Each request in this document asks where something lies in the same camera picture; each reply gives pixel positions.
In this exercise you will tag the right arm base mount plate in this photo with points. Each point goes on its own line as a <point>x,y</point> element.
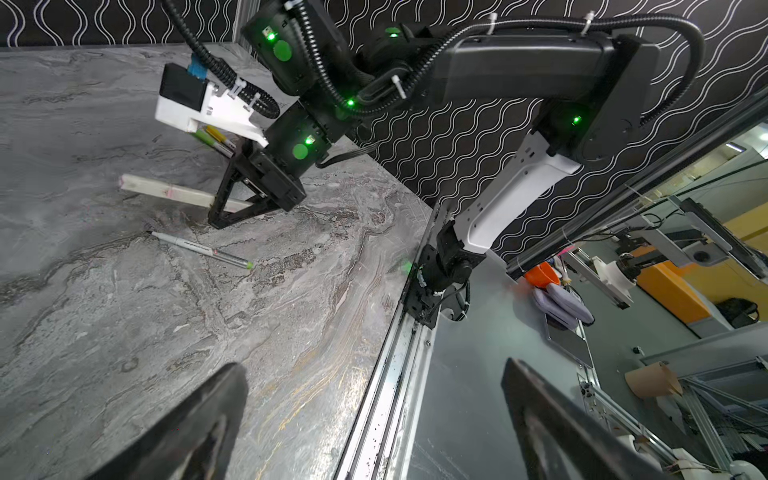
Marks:
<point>439,278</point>

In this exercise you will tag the black pen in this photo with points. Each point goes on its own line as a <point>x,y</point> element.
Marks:
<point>203,250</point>

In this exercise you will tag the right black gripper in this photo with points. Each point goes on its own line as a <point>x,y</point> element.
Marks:
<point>300,138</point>

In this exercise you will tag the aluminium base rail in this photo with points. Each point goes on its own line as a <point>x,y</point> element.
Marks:
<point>382,438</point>

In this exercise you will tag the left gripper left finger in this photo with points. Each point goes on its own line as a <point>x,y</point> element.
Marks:
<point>196,438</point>

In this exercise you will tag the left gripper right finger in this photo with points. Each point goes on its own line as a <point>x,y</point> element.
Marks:
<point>557,439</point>

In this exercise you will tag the green ended pen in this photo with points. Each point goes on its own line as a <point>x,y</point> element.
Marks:
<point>209,141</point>

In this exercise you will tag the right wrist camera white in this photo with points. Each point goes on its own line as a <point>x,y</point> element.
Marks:
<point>186,101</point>

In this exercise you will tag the purple cloth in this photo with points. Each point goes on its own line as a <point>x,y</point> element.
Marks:
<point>562,307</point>

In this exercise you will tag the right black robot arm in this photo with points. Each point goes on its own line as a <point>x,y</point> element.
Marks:
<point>453,149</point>

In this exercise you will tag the yellow ended pen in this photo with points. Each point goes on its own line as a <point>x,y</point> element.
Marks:
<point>220,137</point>

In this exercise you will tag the orange box background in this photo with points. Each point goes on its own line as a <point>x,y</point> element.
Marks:
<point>675,288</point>

